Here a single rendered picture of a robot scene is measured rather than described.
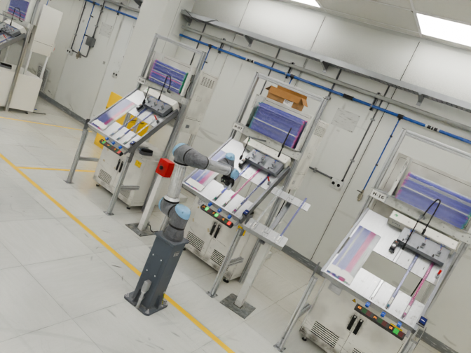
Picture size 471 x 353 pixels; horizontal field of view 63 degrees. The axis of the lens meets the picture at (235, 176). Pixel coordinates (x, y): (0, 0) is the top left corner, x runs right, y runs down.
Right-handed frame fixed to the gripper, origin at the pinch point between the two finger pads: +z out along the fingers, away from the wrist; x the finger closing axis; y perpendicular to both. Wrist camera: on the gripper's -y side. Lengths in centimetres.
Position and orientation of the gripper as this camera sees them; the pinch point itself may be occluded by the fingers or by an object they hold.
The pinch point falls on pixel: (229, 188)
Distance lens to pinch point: 318.9
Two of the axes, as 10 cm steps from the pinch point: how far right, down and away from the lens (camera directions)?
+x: 7.7, 4.3, -4.7
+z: -0.7, 7.9, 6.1
